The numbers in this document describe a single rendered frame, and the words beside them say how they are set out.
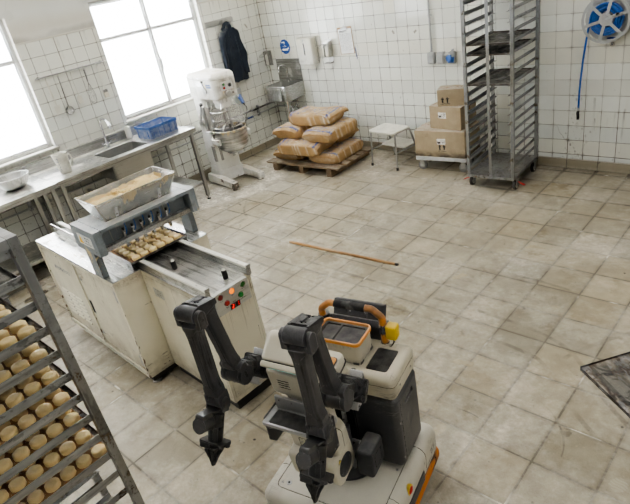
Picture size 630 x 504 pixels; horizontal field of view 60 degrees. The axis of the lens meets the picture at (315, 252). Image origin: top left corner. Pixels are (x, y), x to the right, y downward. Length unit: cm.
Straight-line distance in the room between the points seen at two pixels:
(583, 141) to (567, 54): 86
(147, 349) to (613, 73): 468
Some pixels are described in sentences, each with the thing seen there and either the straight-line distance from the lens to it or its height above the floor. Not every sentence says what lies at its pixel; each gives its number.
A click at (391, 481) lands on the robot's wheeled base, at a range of 265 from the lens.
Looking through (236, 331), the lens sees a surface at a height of 54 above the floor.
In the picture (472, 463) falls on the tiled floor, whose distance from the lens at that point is 306.
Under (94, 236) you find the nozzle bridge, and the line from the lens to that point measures 343.
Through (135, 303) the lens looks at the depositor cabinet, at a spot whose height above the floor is 64.
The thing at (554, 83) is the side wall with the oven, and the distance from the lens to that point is 614.
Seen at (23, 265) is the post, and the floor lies 173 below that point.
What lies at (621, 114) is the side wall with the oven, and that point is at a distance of 603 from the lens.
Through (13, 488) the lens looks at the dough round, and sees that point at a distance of 210.
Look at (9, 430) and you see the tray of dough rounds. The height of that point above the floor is 124.
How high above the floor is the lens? 234
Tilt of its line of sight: 28 degrees down
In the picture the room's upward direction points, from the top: 11 degrees counter-clockwise
